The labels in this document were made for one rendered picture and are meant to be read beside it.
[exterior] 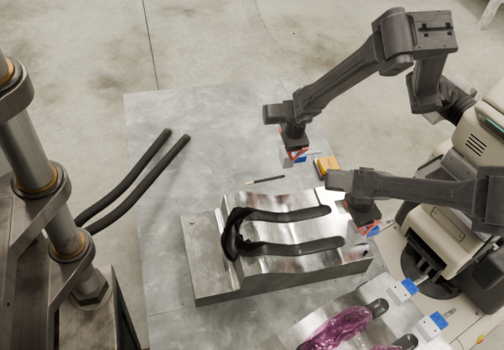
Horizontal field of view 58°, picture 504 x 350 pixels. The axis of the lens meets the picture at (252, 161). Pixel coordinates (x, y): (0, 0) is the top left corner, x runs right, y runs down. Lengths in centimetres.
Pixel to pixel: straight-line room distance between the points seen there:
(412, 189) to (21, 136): 70
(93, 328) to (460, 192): 95
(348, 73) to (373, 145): 189
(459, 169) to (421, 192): 47
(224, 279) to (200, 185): 37
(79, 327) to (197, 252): 35
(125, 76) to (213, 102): 148
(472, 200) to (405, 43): 30
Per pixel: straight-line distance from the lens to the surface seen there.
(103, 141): 275
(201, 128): 165
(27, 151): 84
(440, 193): 87
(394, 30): 89
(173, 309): 129
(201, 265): 127
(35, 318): 108
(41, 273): 112
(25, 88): 76
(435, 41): 90
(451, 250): 154
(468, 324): 207
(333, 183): 113
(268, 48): 340
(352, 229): 129
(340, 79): 101
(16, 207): 92
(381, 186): 100
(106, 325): 131
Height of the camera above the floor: 199
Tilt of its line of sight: 50 degrees down
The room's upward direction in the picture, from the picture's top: 7 degrees clockwise
